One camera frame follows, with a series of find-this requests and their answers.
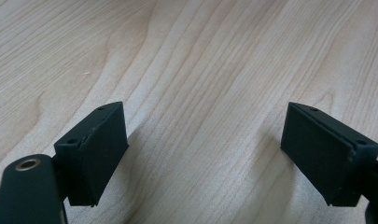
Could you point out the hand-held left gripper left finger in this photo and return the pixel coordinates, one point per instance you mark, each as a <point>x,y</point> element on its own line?
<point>96,155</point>

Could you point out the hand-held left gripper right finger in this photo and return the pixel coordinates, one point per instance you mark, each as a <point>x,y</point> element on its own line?
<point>323,152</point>

